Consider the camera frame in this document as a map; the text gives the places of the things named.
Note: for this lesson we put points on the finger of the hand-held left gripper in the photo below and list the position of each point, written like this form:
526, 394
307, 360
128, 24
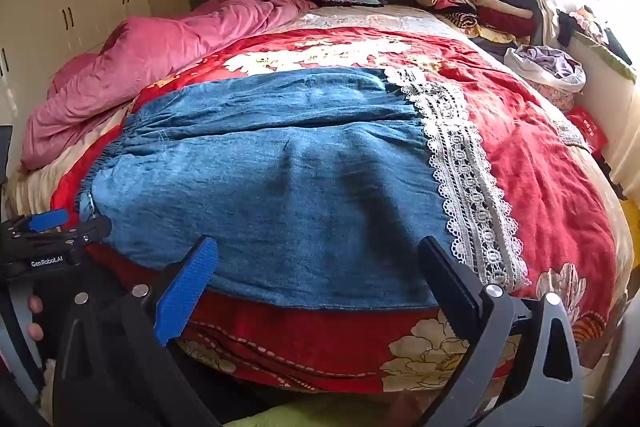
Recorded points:
87, 232
47, 220

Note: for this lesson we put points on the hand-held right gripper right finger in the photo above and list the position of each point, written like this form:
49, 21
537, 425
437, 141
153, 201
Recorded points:
452, 279

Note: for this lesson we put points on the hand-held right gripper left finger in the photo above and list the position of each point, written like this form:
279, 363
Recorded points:
184, 289

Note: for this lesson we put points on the blue denim lace-trimmed garment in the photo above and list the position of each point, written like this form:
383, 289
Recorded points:
280, 187

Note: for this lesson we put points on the person's left hand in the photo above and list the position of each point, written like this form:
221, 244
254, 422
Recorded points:
35, 306

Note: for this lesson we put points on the red floral blanket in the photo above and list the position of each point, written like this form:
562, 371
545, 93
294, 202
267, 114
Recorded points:
540, 167

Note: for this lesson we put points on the person's green top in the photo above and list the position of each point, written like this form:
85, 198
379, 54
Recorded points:
310, 414

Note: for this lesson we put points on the pink quilt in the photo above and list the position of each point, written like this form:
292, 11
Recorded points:
165, 57

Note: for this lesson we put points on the red packet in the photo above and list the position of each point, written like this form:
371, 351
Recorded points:
590, 129

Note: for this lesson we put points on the white bag of clothes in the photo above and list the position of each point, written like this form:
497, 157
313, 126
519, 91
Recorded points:
547, 67

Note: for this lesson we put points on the pile of folded clothes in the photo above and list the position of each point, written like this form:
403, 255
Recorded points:
490, 2

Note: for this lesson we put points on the small heap of mixed clothes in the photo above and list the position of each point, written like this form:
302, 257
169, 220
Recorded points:
590, 27

